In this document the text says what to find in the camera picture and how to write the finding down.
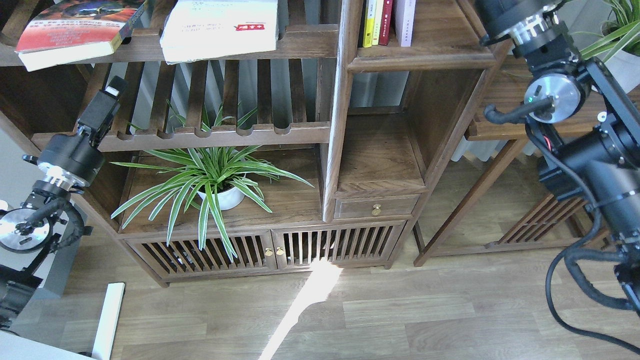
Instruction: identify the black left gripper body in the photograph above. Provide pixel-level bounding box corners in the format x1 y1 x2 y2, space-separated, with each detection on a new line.
22 92 120 188

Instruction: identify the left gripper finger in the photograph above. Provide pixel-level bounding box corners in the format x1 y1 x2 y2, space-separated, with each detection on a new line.
103 76 128 101

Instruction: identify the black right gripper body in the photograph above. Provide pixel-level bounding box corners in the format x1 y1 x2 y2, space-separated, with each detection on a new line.
475 0 564 47

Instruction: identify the red cover book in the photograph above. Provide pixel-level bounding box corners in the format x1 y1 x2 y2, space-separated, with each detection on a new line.
14 0 147 72

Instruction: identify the pale pink book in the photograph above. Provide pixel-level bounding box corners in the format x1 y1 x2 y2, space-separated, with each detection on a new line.
393 0 417 47

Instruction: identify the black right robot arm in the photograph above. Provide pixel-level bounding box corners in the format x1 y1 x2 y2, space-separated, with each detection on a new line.
474 0 640 353

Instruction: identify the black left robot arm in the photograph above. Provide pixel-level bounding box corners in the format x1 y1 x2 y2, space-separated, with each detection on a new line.
0 76 127 331

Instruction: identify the potted plant white pot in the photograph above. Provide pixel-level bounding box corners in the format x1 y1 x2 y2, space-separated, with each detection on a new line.
563 0 640 93

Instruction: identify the white book red label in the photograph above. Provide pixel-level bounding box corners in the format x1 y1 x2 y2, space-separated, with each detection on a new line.
159 0 279 64

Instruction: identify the dark red book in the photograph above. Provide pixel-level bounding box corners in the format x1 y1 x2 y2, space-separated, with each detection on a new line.
378 0 393 46

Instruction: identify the cream yellow book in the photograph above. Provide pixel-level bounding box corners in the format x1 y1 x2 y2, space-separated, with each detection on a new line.
372 0 384 46

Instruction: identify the spider plant white pot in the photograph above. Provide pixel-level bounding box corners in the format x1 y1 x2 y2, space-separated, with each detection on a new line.
110 99 315 261

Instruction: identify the dark wooden bookshelf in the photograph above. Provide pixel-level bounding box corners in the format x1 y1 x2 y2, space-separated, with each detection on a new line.
1 0 509 287

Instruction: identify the white table leg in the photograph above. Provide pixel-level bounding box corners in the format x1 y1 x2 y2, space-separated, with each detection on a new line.
91 282 126 360

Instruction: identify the wooden side table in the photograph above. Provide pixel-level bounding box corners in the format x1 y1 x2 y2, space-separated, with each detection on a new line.
414 55 605 266

